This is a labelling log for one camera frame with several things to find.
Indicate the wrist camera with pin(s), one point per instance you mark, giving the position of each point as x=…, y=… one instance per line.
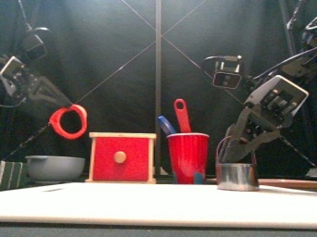
x=226, y=75
x=35, y=46

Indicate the grey bowl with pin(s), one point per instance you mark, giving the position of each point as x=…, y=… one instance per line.
x=55, y=169

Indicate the red plastic cup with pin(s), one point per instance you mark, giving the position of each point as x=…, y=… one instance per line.
x=189, y=157

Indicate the white cutting board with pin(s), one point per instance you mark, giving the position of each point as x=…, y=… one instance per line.
x=157, y=205

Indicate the green striped cloth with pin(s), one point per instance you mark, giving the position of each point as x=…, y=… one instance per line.
x=12, y=175

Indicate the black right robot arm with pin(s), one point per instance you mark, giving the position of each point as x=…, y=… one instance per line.
x=304, y=52

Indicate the round metal dough cutter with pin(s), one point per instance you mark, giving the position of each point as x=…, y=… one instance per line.
x=237, y=177

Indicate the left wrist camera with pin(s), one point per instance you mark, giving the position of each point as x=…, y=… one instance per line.
x=35, y=46

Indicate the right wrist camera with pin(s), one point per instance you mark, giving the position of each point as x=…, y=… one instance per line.
x=226, y=75

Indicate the red wooden drawer box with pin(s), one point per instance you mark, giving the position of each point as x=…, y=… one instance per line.
x=122, y=157

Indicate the vertical metal frame pole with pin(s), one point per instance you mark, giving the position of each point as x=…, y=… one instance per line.
x=158, y=86

